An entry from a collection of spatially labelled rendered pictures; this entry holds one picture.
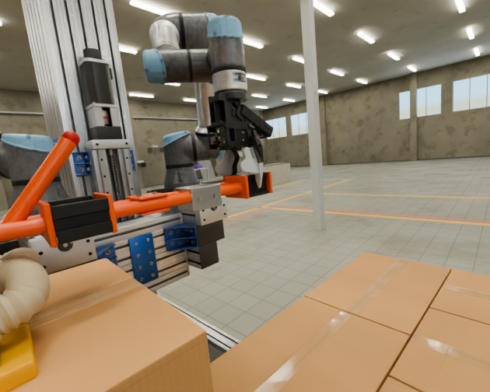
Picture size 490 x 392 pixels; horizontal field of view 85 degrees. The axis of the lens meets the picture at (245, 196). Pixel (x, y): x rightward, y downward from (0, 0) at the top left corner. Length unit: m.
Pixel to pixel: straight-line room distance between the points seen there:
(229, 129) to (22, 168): 0.61
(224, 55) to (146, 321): 0.50
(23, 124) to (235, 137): 14.04
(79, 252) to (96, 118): 0.49
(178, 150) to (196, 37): 0.41
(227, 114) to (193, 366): 0.45
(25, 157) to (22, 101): 13.73
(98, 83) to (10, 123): 13.34
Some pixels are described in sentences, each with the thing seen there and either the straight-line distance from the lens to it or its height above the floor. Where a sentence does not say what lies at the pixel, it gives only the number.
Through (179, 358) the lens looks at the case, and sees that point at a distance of 0.34.
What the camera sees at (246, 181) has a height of 1.09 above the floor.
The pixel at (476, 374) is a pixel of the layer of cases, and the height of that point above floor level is 0.54.
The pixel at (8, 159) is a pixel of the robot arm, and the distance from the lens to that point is 0.98.
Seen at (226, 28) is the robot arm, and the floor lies 1.40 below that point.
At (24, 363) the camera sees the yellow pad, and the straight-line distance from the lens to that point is 0.37.
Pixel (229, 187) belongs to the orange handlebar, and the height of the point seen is 1.08.
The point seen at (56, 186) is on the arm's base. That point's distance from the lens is 0.97.
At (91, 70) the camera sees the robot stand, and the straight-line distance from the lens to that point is 1.16.
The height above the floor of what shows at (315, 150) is 1.13.
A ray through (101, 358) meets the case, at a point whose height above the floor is 0.95.
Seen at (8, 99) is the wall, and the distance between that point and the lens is 14.62.
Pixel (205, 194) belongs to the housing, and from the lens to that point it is 0.53.
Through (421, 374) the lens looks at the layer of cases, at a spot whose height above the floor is 0.54.
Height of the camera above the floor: 1.14
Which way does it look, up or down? 8 degrees down
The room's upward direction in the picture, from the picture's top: 6 degrees counter-clockwise
